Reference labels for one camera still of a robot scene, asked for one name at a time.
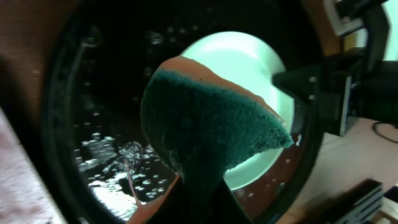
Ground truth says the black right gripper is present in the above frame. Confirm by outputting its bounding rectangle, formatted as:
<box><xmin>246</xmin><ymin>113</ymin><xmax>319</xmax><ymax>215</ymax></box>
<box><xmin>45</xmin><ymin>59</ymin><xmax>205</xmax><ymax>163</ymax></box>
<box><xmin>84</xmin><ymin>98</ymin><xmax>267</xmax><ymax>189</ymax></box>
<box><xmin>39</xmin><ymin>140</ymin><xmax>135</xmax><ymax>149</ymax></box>
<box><xmin>272</xmin><ymin>48</ymin><xmax>397</xmax><ymax>136</ymax></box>

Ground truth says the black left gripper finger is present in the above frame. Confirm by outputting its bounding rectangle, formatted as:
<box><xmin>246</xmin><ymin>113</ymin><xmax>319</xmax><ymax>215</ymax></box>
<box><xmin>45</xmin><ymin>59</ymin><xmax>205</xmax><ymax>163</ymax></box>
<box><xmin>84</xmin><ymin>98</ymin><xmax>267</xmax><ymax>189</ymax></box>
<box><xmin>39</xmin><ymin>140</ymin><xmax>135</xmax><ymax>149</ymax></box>
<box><xmin>146</xmin><ymin>177</ymin><xmax>252</xmax><ymax>224</ymax></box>

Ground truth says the green yellow sponge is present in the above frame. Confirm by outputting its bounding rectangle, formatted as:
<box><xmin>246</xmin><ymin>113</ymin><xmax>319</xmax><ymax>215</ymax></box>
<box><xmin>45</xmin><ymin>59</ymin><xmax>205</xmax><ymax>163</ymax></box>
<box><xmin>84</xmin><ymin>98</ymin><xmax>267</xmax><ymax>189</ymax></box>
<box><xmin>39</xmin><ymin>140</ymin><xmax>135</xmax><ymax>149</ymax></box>
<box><xmin>129</xmin><ymin>56</ymin><xmax>293</xmax><ymax>223</ymax></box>

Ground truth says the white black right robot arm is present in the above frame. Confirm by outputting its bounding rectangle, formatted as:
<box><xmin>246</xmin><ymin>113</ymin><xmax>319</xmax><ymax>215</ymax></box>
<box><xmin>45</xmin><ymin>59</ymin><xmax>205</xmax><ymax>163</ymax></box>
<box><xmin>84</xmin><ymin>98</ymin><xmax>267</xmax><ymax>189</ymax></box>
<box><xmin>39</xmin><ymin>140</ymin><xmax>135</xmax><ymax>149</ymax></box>
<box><xmin>272</xmin><ymin>1</ymin><xmax>397</xmax><ymax>136</ymax></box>

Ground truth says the round black tray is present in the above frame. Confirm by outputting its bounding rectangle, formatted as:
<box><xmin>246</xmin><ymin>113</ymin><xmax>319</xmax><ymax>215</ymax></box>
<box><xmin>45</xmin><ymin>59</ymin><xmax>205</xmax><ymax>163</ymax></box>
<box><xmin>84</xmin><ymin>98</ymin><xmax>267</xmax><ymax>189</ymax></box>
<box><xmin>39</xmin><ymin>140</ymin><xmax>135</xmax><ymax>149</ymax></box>
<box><xmin>41</xmin><ymin>0</ymin><xmax>323</xmax><ymax>223</ymax></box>

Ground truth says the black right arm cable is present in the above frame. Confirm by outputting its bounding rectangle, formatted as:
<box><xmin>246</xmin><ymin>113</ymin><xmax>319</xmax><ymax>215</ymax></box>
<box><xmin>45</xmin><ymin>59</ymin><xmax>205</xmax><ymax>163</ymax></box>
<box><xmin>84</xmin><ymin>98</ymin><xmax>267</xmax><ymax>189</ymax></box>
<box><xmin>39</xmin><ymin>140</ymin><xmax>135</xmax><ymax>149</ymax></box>
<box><xmin>372</xmin><ymin>121</ymin><xmax>398</xmax><ymax>144</ymax></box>

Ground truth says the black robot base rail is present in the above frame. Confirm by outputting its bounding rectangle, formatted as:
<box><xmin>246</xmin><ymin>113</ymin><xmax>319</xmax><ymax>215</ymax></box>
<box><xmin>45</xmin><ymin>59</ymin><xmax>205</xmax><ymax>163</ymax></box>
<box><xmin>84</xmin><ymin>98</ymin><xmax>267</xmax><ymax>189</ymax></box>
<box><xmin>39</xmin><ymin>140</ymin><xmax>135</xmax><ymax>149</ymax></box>
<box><xmin>299</xmin><ymin>179</ymin><xmax>397</xmax><ymax>224</ymax></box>

